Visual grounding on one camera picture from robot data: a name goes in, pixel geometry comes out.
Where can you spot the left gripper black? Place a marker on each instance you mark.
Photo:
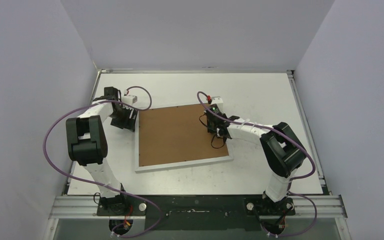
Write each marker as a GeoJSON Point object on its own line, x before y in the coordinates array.
{"type": "Point", "coordinates": [129, 123]}

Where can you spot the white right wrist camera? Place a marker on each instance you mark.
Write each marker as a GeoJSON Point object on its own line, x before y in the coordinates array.
{"type": "Point", "coordinates": [216, 101]}

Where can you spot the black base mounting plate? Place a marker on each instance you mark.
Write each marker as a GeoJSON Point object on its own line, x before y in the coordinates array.
{"type": "Point", "coordinates": [199, 212]}

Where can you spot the aluminium front rail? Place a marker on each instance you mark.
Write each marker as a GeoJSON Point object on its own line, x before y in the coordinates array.
{"type": "Point", "coordinates": [84, 207]}

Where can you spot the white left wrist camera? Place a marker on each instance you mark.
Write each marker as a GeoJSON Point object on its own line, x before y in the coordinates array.
{"type": "Point", "coordinates": [127, 99]}

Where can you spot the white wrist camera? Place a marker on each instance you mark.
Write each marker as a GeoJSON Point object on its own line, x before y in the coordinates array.
{"type": "Point", "coordinates": [216, 101]}
{"type": "Point", "coordinates": [127, 99]}

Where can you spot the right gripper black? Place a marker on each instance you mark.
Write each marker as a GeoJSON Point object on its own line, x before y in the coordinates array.
{"type": "Point", "coordinates": [214, 122]}

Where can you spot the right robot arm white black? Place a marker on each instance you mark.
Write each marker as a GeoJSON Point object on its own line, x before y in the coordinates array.
{"type": "Point", "coordinates": [283, 152]}

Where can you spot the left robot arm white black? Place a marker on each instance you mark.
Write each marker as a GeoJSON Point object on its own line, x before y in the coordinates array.
{"type": "Point", "coordinates": [87, 143]}

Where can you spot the white picture frame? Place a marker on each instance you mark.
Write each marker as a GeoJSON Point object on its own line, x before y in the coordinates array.
{"type": "Point", "coordinates": [178, 165]}

